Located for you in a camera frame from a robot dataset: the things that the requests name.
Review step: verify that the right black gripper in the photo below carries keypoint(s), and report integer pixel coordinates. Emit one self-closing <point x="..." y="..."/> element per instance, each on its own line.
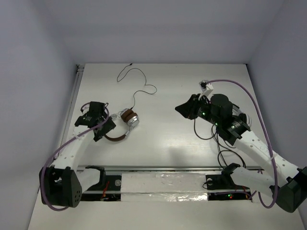
<point x="186" y="109"/>

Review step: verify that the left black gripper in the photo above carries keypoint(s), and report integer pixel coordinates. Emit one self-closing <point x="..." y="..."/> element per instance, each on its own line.
<point x="104" y="127"/>

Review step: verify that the brown silver headphones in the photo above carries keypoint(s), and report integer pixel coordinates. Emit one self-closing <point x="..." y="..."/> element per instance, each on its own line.
<point x="129" y="117"/>

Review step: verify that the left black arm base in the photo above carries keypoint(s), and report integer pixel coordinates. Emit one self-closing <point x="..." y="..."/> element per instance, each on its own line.
<point x="107" y="189"/>

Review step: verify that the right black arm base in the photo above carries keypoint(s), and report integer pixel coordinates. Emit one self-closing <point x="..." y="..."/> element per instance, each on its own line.
<point x="220" y="187"/>

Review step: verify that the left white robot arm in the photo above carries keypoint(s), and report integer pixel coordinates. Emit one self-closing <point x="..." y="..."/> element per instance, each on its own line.
<point x="61" y="184"/>

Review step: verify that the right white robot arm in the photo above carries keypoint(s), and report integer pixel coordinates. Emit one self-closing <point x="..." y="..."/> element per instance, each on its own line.
<point x="285" y="182"/>

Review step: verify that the white black headphones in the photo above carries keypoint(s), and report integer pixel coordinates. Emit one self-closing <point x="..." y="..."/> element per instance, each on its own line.
<point x="237" y="113"/>

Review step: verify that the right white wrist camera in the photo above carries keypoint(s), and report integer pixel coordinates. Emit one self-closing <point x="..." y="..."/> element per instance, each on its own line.
<point x="206" y="88"/>

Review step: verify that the aluminium rail at table front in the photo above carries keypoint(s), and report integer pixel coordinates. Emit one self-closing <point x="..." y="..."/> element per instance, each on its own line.
<point x="159" y="168"/>

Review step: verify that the aluminium rail at table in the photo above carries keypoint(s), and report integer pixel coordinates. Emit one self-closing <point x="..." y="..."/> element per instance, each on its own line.
<point x="159" y="168"/>
<point x="67" y="129"/>

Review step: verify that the aluminium rail at table left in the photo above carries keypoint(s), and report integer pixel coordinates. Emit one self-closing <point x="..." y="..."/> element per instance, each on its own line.
<point x="67" y="129"/>

